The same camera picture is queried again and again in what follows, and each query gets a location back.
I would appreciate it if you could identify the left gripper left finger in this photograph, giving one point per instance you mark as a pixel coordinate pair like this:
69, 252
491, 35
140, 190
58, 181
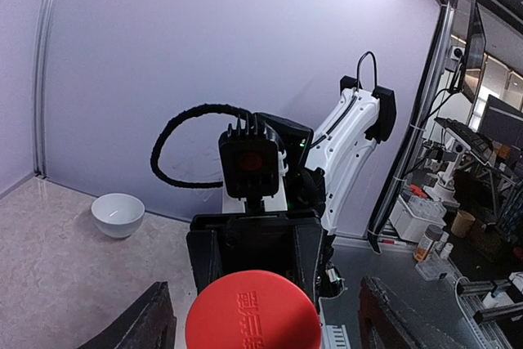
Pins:
148, 323

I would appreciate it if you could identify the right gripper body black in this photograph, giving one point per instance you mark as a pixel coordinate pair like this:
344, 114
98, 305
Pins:
291, 244

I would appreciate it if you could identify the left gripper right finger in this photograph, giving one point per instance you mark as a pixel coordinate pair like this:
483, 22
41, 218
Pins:
386, 321

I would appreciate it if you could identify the red pill bottle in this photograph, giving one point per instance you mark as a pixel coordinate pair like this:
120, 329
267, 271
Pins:
253, 309

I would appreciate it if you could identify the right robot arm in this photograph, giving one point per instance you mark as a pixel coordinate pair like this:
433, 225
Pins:
285, 185

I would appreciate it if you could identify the amber capped vial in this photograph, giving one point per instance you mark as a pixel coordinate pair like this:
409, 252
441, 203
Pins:
430, 237

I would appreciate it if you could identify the clear plastic storage box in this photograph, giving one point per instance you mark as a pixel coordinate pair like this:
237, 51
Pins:
412, 214

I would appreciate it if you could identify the white bottle lid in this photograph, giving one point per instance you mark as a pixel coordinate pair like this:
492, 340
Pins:
118, 215

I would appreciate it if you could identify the brown paper cup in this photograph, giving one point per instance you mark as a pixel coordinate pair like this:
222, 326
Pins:
462, 224

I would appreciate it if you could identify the black computer monitor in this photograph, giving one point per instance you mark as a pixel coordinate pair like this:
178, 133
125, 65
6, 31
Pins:
472, 60

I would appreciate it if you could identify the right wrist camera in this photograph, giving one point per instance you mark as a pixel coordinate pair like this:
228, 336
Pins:
253, 167

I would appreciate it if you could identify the right aluminium corner post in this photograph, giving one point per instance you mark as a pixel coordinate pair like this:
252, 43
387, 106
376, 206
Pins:
41, 50

